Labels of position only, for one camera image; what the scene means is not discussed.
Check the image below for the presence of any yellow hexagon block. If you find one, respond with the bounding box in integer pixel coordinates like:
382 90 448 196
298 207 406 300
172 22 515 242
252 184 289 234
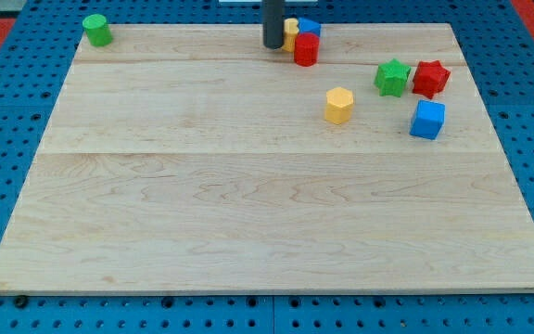
324 87 355 124

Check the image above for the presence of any red cylinder block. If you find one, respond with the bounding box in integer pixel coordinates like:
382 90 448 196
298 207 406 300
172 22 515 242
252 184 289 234
294 32 320 67

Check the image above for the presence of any yellow heart block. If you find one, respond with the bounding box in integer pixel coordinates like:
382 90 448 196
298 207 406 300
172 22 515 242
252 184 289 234
282 18 299 53

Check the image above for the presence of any light wooden board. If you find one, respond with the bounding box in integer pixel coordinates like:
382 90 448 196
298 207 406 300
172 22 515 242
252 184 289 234
0 23 534 296

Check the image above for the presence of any red star block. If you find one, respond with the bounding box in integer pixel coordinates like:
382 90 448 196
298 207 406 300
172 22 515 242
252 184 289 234
412 60 451 99

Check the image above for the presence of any green star block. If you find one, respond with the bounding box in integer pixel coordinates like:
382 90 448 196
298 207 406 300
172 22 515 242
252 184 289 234
374 58 411 97

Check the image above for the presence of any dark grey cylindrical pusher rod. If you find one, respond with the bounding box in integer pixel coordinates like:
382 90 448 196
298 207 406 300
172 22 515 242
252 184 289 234
261 0 285 49

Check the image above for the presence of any blue triangle block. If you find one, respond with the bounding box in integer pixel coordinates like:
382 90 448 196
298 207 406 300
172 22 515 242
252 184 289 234
298 17 322 37

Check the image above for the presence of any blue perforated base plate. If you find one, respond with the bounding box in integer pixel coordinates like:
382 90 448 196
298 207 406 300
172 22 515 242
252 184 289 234
0 0 534 333

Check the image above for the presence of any blue cube block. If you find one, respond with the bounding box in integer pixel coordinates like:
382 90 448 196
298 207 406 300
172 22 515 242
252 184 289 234
409 100 446 140

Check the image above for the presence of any green cylinder block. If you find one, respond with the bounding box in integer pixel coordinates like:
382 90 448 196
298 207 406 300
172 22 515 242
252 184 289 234
82 14 113 47

